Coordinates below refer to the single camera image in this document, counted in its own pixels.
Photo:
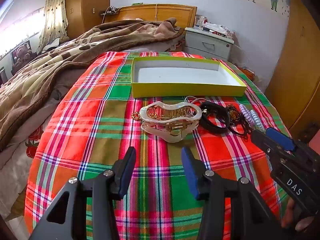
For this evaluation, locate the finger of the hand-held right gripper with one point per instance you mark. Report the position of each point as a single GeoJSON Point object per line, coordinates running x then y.
{"type": "Point", "coordinates": [281, 138]}
{"type": "Point", "coordinates": [261, 140]}

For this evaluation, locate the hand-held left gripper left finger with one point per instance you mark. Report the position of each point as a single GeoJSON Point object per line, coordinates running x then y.
{"type": "Point", "coordinates": [127, 171]}

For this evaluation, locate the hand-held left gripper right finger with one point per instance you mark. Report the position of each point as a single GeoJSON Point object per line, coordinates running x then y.
{"type": "Point", "coordinates": [189, 173]}

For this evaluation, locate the black wrist band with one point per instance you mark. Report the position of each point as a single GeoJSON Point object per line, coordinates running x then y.
{"type": "Point", "coordinates": [215, 127]}

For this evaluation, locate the white and gold hair claw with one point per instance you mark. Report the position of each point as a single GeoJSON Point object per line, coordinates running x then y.
{"type": "Point", "coordinates": [170, 113]}

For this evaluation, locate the yellow-green shallow cardboard box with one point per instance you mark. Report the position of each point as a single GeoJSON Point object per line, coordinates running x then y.
{"type": "Point", "coordinates": [187, 75]}

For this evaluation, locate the person's right hand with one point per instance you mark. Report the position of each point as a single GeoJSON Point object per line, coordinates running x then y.
{"type": "Point", "coordinates": [291, 217]}

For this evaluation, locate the plaid cloth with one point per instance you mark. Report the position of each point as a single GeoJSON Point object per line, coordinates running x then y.
{"type": "Point", "coordinates": [100, 120]}

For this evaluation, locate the orange box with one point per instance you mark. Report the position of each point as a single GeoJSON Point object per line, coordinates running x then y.
{"type": "Point", "coordinates": [247, 73]}

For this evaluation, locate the wooden door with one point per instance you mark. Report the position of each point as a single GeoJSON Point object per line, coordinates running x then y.
{"type": "Point", "coordinates": [295, 67]}

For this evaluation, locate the white nightstand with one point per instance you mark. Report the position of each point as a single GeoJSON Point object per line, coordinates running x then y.
{"type": "Point", "coordinates": [207, 46]}

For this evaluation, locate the clutter on nightstand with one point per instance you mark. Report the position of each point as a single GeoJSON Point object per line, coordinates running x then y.
{"type": "Point", "coordinates": [220, 29]}

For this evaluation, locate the brown patterned blanket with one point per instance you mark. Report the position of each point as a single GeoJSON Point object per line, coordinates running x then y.
{"type": "Point", "coordinates": [62, 62]}

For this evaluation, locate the clear glass cup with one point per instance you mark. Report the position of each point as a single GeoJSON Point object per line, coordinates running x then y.
{"type": "Point", "coordinates": [200, 22]}

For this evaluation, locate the wooden headboard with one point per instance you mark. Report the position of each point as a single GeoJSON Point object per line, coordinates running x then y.
{"type": "Point", "coordinates": [150, 12]}

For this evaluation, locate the power strip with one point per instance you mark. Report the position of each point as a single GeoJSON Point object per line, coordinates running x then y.
{"type": "Point", "coordinates": [111, 10]}

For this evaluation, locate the wooden wardrobe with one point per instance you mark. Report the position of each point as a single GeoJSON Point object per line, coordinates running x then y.
{"type": "Point", "coordinates": [85, 5]}

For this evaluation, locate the dotted curtain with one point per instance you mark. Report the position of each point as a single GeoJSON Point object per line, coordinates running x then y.
{"type": "Point", "coordinates": [53, 12]}

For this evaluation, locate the window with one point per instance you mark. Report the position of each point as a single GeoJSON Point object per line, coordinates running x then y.
{"type": "Point", "coordinates": [17, 30]}

